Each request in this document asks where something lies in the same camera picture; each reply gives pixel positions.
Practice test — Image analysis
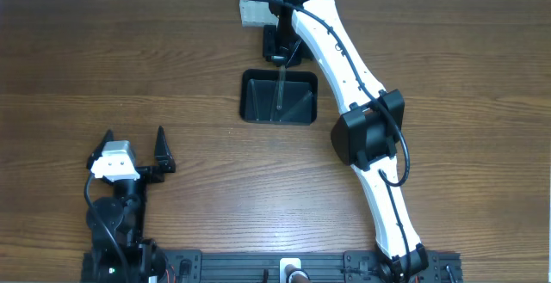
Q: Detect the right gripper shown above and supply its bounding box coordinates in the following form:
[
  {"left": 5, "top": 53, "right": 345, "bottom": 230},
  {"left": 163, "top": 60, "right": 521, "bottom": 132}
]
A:
[{"left": 262, "top": 12, "right": 303, "bottom": 69}]

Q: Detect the black cable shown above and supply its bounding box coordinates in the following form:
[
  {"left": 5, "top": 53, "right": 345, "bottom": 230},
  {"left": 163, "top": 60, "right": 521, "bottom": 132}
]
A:
[
  {"left": 83, "top": 172, "right": 131, "bottom": 280},
  {"left": 233, "top": 0, "right": 411, "bottom": 188}
]

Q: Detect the mounting rail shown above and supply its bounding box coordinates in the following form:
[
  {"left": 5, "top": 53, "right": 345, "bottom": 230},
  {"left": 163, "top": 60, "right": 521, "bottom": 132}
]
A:
[{"left": 81, "top": 248, "right": 464, "bottom": 283}]

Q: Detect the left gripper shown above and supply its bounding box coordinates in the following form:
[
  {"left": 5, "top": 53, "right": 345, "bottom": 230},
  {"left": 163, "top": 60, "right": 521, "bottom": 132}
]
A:
[{"left": 86, "top": 125, "right": 177, "bottom": 185}]

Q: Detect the white test tube rack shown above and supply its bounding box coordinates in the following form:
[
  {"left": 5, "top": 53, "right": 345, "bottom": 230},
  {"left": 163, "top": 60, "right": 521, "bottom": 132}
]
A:
[{"left": 238, "top": 0, "right": 281, "bottom": 28}]

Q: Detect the black tray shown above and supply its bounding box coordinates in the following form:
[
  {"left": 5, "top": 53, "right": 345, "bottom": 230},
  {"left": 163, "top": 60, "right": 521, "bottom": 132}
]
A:
[{"left": 238, "top": 68, "right": 319, "bottom": 126}]

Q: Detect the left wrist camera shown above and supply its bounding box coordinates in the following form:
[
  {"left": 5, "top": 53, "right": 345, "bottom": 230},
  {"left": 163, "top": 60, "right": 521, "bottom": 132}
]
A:
[{"left": 90, "top": 139, "right": 141, "bottom": 183}]

